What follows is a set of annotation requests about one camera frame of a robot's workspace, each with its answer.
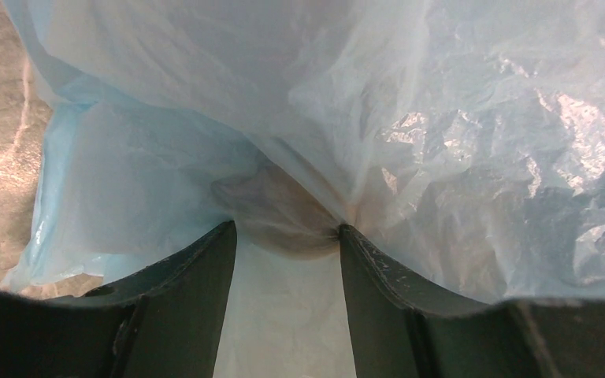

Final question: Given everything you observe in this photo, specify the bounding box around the blue plastic bag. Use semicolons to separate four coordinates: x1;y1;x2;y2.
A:
6;1;605;377

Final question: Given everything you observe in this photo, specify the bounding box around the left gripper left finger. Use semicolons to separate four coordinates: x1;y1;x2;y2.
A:
0;222;237;377

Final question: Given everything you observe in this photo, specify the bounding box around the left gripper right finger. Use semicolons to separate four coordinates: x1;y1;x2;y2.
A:
338;225;605;377

